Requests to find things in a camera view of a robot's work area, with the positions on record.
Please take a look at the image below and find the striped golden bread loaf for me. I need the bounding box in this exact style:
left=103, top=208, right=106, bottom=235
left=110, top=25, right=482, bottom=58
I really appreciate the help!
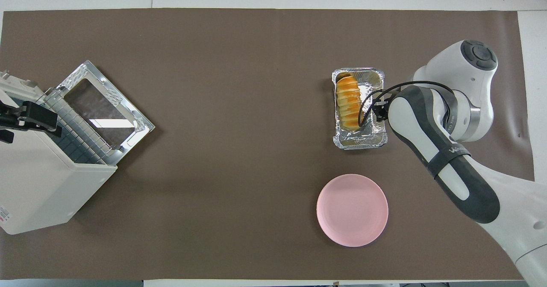
left=335, top=75, right=363, bottom=130

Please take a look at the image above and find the metal wire oven rack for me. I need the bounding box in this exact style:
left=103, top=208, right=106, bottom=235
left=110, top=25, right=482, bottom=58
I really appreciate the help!
left=43, top=88, right=118, bottom=166

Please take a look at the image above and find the brown table mat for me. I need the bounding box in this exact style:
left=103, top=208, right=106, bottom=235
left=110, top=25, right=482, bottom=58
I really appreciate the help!
left=0, top=9, right=535, bottom=280

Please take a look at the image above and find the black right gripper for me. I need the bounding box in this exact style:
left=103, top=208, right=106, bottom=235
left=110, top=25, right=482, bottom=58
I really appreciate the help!
left=371, top=89, right=401, bottom=122

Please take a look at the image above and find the aluminium foil tray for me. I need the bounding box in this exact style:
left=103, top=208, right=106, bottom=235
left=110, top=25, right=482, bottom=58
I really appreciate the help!
left=332, top=68, right=389, bottom=150

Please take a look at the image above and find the pink round plate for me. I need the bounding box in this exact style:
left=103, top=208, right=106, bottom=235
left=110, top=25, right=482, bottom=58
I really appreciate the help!
left=316, top=174, right=389, bottom=248

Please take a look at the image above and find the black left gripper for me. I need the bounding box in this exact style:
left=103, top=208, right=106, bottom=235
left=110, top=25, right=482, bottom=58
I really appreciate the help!
left=0, top=101, right=63, bottom=139

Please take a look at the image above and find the glass oven door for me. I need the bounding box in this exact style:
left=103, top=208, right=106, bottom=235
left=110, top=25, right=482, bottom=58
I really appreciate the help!
left=57, top=60, right=156, bottom=166

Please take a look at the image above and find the white toaster oven body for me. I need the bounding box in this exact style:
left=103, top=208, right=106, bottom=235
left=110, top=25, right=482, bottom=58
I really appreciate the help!
left=0, top=70, right=118, bottom=235

